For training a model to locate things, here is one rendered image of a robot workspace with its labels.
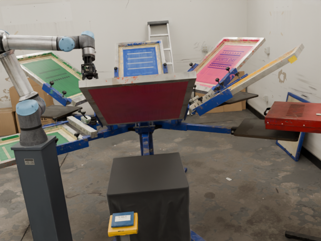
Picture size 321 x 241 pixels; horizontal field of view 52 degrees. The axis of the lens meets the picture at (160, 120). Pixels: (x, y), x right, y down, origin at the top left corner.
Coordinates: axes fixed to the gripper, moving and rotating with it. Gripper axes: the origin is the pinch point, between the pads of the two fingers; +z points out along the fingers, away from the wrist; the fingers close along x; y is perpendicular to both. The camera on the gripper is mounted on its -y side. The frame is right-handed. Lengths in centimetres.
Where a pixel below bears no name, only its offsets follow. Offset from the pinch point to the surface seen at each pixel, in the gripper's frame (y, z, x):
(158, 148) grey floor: -301, -16, 42
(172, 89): 8.8, 6.0, 44.9
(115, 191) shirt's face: -6, 56, 10
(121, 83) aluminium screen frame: 22.8, 5.8, 19.2
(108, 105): -9.1, 6.0, 8.4
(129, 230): 24, 75, 18
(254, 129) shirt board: -72, 15, 112
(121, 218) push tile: 19, 69, 15
